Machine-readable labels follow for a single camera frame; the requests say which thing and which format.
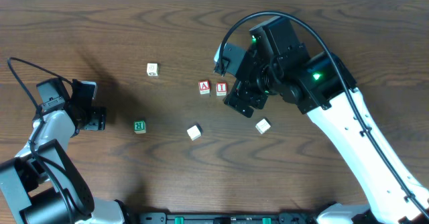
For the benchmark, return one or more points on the plain block with black drawing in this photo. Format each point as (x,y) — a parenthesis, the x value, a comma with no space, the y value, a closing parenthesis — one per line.
(152,69)

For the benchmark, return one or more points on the green letter R block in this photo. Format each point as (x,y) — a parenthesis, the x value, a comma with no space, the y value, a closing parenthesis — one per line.
(139,127)

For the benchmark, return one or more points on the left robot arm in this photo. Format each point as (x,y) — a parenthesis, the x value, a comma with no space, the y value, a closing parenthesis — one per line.
(41,184)

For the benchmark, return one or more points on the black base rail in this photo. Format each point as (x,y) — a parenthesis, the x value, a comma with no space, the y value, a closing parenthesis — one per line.
(233,218)

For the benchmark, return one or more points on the plain wooden block centre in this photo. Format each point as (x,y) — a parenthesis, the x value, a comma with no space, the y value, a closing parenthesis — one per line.
(194,132)

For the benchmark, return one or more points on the plain wooden block right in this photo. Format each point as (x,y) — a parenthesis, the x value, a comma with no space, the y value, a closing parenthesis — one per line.
(262,126)

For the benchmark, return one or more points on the plain wooden block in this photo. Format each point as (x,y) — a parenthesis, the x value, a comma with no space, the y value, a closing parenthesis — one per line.
(262,126)
(194,132)

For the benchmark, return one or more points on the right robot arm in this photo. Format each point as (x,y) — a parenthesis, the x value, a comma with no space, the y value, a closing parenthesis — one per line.
(322,88)

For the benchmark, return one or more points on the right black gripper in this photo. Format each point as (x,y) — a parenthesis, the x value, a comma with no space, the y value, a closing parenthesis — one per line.
(247,98)

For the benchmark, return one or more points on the red letter A block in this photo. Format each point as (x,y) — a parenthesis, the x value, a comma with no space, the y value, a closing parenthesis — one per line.
(204,87)

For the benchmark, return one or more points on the red letter I block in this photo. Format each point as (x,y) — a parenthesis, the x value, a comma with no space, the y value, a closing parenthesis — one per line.
(221,89)

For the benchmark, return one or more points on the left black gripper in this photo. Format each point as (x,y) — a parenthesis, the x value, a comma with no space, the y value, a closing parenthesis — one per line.
(97,119)

